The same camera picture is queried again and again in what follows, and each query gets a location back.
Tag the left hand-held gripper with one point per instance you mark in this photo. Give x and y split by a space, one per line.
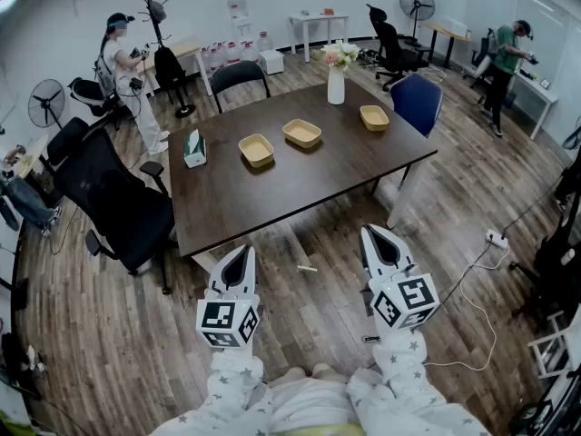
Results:
227 320

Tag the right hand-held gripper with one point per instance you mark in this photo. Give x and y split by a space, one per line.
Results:
404 302

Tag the beige tray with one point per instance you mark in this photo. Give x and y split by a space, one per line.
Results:
374 117
256 149
302 132

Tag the person's right forearm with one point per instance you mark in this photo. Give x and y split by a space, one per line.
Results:
404 361

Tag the person's left forearm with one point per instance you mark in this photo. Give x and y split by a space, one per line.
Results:
236 375

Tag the small white stick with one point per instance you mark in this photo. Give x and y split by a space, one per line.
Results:
308 269

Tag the white power strip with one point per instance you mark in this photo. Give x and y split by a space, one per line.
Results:
497 239

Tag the person's left shoe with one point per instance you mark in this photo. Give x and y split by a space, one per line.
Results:
292 374

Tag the person's shoe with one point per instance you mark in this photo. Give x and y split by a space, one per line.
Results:
329 371
292 374

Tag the person's right shoe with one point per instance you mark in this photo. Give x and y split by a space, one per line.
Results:
329 371

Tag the green white tissue box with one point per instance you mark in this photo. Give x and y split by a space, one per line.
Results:
195 152

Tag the black office chair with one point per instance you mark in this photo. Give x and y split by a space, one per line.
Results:
558 252
392 43
118 198

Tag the person's torso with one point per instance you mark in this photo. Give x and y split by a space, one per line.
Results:
313 402

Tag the blue chair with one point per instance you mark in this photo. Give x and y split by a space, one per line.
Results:
415 102

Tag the white vase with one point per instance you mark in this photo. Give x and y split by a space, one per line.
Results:
336 86

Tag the white metal rack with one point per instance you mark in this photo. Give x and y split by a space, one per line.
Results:
551 348

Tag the black folding chair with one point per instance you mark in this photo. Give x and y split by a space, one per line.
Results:
238 75

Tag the pink white flower bouquet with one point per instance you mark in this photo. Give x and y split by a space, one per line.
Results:
340 55

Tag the black bag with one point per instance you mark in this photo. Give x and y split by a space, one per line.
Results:
169 71

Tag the small white cabinet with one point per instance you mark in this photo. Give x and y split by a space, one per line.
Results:
272 62

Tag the black floor fan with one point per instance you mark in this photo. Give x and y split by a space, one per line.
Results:
416 3
573 139
46 102

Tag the cluster of clear water jugs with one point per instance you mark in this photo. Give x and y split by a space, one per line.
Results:
233 52

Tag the light wooden desk white legs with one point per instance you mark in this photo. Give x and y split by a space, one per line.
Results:
186 48

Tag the wooden desk black legs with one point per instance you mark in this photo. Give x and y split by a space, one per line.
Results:
447 32

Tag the black white swivel chair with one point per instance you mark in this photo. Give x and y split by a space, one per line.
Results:
88 91

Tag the small wooden desk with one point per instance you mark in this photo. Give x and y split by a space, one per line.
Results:
34 152

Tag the white table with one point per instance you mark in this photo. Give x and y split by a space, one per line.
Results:
318 17

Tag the white water dispenser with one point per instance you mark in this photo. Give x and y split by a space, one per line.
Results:
239 21

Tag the black coat rack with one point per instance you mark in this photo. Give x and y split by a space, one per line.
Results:
157 30

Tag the grey hat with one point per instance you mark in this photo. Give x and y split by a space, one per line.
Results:
157 9

